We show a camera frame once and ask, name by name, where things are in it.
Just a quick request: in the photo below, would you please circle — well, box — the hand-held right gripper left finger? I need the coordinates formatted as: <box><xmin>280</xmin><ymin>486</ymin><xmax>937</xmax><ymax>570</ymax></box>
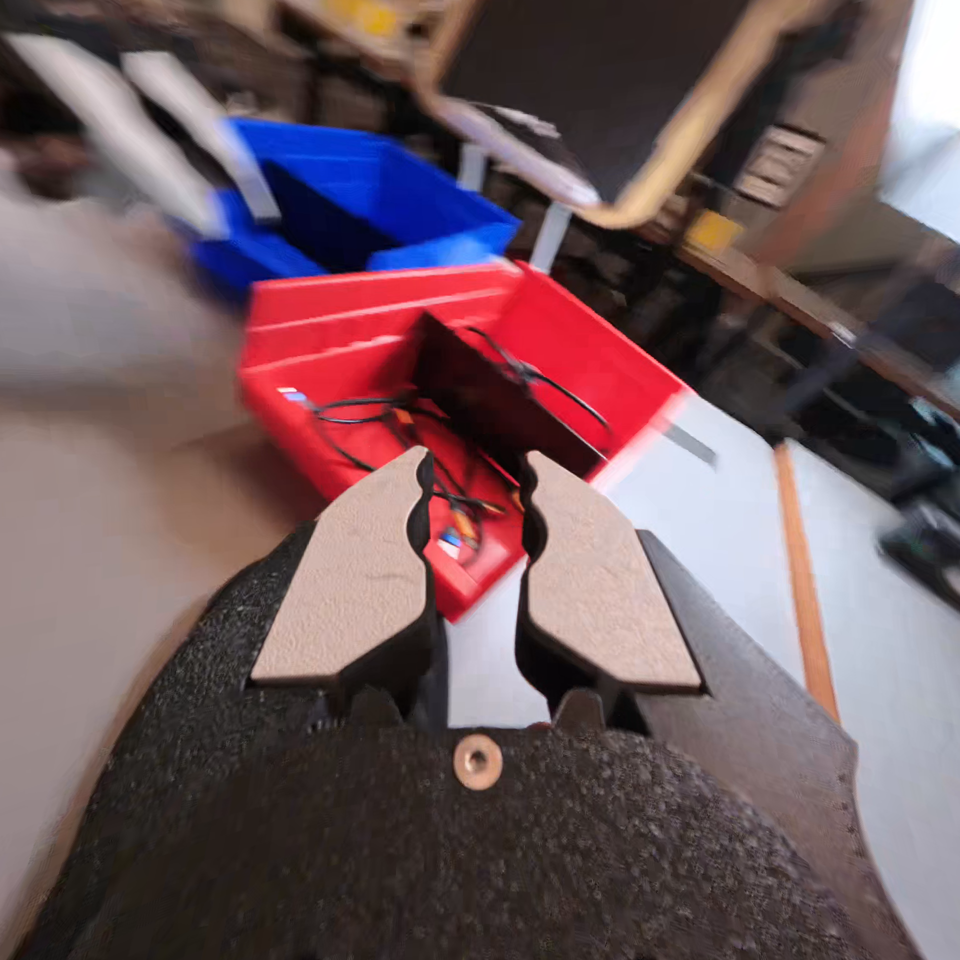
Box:
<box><xmin>249</xmin><ymin>445</ymin><xmax>442</xmax><ymax>690</ymax></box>

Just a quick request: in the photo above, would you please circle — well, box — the tangle of black cables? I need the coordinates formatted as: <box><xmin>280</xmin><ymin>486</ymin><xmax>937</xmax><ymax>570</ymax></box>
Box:
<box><xmin>311</xmin><ymin>326</ymin><xmax>612</xmax><ymax>560</ymax></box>

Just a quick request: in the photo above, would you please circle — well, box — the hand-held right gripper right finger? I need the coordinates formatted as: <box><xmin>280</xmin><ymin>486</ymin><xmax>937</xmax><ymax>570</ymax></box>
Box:
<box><xmin>516</xmin><ymin>448</ymin><xmax>705</xmax><ymax>697</ymax></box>

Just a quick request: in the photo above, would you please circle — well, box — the dark-legged wooden table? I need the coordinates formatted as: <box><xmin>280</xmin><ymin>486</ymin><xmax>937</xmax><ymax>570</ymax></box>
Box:
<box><xmin>675</xmin><ymin>225</ymin><xmax>960</xmax><ymax>421</ymax></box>

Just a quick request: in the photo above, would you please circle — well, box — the red plastic bin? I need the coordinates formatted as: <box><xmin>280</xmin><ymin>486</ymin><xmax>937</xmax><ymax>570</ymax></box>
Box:
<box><xmin>238</xmin><ymin>261</ymin><xmax>691</xmax><ymax>624</ymax></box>

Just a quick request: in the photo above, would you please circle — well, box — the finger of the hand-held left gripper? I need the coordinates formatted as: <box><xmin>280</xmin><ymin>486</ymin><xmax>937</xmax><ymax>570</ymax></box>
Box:
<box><xmin>123</xmin><ymin>52</ymin><xmax>283</xmax><ymax>223</ymax></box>
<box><xmin>7</xmin><ymin>33</ymin><xmax>228</xmax><ymax>235</ymax></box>

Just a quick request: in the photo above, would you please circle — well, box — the blue plastic bin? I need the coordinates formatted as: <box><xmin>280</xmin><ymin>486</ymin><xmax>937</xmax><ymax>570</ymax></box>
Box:
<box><xmin>176</xmin><ymin>116</ymin><xmax>521</xmax><ymax>301</ymax></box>

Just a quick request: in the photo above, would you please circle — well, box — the yellow box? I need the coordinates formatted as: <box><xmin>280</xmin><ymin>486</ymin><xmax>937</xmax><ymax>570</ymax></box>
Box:
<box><xmin>686</xmin><ymin>210</ymin><xmax>744</xmax><ymax>250</ymax></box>

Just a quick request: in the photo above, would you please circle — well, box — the black board with wooden edge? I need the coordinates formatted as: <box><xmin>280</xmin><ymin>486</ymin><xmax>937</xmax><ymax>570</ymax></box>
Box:
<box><xmin>416</xmin><ymin>0</ymin><xmax>864</xmax><ymax>230</ymax></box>

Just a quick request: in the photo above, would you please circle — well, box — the white board stand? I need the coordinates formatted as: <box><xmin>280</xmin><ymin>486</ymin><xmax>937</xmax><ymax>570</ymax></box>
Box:
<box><xmin>431</xmin><ymin>97</ymin><xmax>601</xmax><ymax>275</ymax></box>

